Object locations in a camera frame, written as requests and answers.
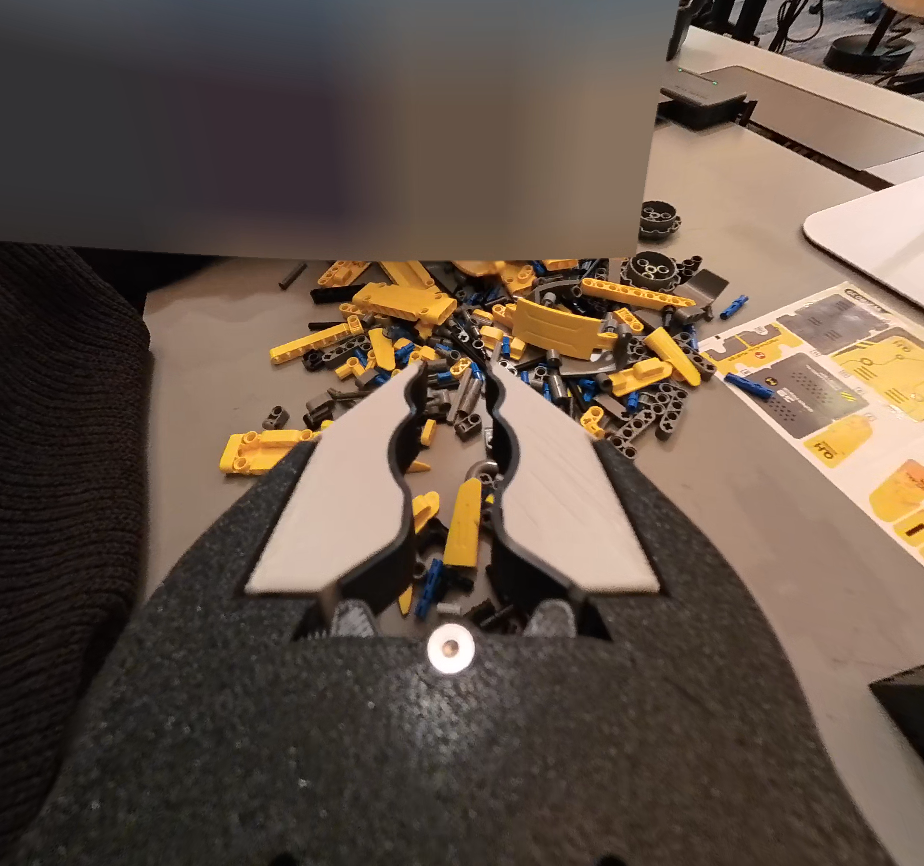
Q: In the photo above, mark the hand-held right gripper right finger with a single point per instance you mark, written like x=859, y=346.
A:
x=570, y=519

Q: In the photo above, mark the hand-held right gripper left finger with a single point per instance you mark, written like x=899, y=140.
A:
x=339, y=519

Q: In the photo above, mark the pile of toy building parts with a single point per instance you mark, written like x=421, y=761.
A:
x=556, y=324

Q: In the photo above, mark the yellow flat panel piece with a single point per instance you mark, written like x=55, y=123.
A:
x=267, y=447

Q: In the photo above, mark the black toy wheels group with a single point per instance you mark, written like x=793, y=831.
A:
x=653, y=267

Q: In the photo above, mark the person's black knit sweater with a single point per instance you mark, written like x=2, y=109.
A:
x=65, y=483

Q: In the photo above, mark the yellow grey sticker sheet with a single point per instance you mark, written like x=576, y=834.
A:
x=816, y=375

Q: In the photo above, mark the white book stand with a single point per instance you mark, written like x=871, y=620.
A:
x=873, y=238

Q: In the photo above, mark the black dock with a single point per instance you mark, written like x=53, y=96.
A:
x=700, y=104

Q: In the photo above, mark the dark table hatch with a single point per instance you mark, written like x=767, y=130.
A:
x=816, y=115

